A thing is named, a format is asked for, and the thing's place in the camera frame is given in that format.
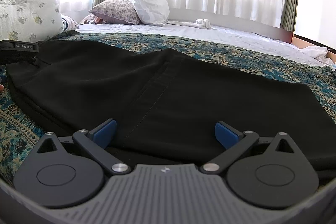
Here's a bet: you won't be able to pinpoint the teal patterned bedspread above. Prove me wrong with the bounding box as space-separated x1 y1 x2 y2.
1 31 335 184

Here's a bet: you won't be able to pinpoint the crumpled white cloth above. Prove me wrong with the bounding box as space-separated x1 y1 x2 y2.
299 46 335 71

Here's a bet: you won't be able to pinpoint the green floral white pillow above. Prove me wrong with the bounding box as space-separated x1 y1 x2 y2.
0 0 64 43

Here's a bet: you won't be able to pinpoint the knotted white cloth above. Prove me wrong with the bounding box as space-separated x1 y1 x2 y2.
182 19 213 30

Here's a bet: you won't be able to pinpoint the white bed sheet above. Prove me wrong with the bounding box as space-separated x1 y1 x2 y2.
77 24 327 67

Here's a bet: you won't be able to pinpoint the white plain pillow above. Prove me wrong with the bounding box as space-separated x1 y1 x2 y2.
133 0 170 26

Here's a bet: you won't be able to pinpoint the black pants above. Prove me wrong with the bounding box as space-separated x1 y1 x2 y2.
7 40 335 180

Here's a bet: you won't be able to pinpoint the striped cloth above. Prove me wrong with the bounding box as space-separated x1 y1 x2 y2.
61 14 79 32

